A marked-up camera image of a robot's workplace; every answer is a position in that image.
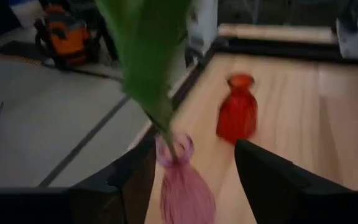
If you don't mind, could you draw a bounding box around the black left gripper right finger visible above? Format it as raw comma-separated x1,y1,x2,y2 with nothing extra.
234,139,354,224

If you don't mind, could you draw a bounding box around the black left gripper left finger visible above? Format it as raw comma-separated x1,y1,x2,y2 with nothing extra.
69,133,158,224

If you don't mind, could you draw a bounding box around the dark red artificial tulip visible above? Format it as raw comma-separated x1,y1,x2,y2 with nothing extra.
94,0,195,164

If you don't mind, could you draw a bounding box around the pink ribbed glass vase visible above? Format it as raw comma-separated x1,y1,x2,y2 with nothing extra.
155,133,216,224

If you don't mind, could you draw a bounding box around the red ribbed glass vase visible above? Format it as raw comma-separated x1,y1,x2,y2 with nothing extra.
215,72,259,146

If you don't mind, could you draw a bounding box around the black and orange machine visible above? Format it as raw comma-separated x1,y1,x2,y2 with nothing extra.
33,2,103,68

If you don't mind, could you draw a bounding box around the white plastic appliance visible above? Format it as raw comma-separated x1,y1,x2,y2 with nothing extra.
186,0,219,57

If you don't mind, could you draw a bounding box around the black aluminium table frame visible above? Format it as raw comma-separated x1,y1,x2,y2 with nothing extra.
126,36,358,151

